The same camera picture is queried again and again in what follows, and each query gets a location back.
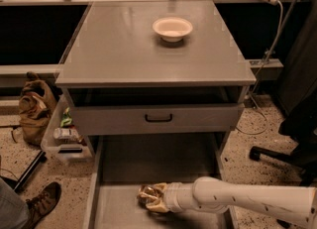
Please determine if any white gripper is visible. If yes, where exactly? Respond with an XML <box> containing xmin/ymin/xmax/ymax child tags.
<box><xmin>146</xmin><ymin>182</ymin><xmax>195</xmax><ymax>213</ymax></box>

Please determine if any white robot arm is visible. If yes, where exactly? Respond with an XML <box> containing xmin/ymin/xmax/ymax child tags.
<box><xmin>139</xmin><ymin>176</ymin><xmax>317</xmax><ymax>229</ymax></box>

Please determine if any open bottom drawer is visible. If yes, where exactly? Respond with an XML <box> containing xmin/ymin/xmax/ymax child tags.
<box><xmin>82</xmin><ymin>133</ymin><xmax>239</xmax><ymax>229</ymax></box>

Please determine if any grey middle drawer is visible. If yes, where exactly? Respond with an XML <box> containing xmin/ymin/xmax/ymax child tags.
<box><xmin>63</xmin><ymin>86</ymin><xmax>247</xmax><ymax>136</ymax></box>

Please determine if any grey drawer cabinet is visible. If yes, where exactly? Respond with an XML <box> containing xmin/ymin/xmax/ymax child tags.
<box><xmin>56</xmin><ymin>1</ymin><xmax>256</xmax><ymax>148</ymax></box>

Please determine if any clear plastic storage bin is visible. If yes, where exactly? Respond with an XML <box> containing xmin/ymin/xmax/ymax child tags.
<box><xmin>41</xmin><ymin>96</ymin><xmax>94</xmax><ymax>164</ymax></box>

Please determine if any brown leather boot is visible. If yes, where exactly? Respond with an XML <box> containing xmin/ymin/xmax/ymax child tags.
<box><xmin>22</xmin><ymin>181</ymin><xmax>61</xmax><ymax>229</ymax></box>

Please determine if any green snack bag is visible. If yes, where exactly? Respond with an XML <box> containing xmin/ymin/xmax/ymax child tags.
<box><xmin>59</xmin><ymin>108</ymin><xmax>73</xmax><ymax>128</ymax></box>

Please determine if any grey trouser leg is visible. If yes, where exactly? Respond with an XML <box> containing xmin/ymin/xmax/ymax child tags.
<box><xmin>0</xmin><ymin>178</ymin><xmax>29</xmax><ymax>229</ymax></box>

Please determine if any brown backpack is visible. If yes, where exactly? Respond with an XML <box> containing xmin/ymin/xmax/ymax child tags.
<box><xmin>19</xmin><ymin>71</ymin><xmax>58</xmax><ymax>146</ymax></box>

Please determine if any black office chair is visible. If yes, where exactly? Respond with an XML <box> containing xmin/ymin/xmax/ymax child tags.
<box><xmin>249</xmin><ymin>90</ymin><xmax>317</xmax><ymax>186</ymax></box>

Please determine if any white paper bowl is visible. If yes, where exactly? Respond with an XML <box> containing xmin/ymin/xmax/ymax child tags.
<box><xmin>153</xmin><ymin>17</ymin><xmax>193</xmax><ymax>43</ymax></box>

